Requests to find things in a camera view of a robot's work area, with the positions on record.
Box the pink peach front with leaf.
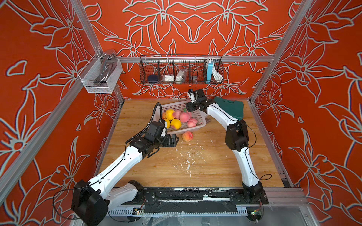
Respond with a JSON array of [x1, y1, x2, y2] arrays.
[[174, 110, 182, 119]]

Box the clear plastic wall bin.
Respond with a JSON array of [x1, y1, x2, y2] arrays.
[[78, 51, 123, 94]]

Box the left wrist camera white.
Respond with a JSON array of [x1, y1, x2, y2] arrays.
[[159, 126, 167, 137]]

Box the orange pink peach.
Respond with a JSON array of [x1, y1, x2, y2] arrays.
[[182, 131, 194, 142]]

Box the pink peach with leaf upper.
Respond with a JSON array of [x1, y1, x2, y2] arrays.
[[187, 118, 198, 128]]

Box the white cable in basket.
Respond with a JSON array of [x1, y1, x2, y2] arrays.
[[211, 60, 223, 82]]

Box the white packet in basket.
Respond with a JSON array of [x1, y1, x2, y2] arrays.
[[174, 69, 188, 85]]

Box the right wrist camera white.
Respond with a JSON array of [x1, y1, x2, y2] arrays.
[[188, 89, 196, 103]]

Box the pink peach with leaf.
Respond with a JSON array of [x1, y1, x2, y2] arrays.
[[179, 109, 190, 123], [174, 110, 182, 119], [187, 118, 198, 128]]

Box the green plastic tool case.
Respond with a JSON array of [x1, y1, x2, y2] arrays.
[[214, 97, 244, 120]]

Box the black wire wall basket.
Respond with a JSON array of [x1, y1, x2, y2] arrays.
[[139, 54, 224, 85]]

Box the metal tongs in bin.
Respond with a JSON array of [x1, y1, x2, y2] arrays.
[[94, 49, 117, 87]]

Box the light blue box in basket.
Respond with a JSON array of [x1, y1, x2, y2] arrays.
[[206, 59, 214, 84]]

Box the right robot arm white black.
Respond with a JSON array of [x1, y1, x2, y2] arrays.
[[186, 89, 268, 205]]

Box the pink peach with leaf lower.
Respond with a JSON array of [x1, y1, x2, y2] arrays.
[[179, 109, 190, 123]]

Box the yellow red peach front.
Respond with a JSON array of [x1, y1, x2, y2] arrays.
[[165, 109, 176, 121]]

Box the dark round object in basket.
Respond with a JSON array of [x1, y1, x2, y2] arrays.
[[147, 74, 159, 84]]

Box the white adapter in basket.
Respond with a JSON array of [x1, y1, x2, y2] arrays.
[[162, 74, 174, 83]]

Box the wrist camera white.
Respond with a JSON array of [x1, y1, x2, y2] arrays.
[[188, 89, 196, 103], [159, 126, 167, 137]]

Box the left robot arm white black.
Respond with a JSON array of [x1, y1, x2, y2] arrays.
[[67, 118, 180, 226]]

